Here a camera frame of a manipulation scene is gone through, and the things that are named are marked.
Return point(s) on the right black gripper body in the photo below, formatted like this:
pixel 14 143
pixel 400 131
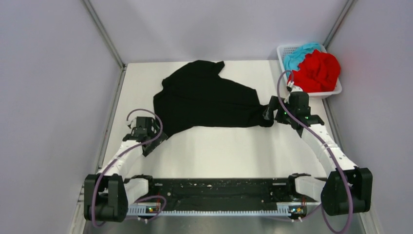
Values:
pixel 280 117

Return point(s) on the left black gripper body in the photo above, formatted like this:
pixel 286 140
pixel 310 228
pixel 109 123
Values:
pixel 155 143

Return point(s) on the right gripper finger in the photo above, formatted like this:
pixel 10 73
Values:
pixel 273 104
pixel 268 116

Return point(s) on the black t shirt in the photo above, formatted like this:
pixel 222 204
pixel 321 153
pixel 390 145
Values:
pixel 196 95

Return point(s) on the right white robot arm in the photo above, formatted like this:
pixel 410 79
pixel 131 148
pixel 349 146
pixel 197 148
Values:
pixel 348 187

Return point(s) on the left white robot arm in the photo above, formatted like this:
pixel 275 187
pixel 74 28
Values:
pixel 109 193

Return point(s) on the red t shirt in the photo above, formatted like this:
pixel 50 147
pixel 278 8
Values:
pixel 318 72

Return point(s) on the blue t shirt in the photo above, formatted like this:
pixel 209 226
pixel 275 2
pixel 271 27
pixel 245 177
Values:
pixel 294 55

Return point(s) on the white plastic basket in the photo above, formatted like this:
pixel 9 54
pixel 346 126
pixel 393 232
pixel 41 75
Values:
pixel 322 94

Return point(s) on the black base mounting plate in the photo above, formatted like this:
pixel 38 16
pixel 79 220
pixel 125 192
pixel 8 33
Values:
pixel 227 194

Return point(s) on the white slotted cable duct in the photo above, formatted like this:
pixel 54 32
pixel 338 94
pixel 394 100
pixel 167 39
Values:
pixel 142 209

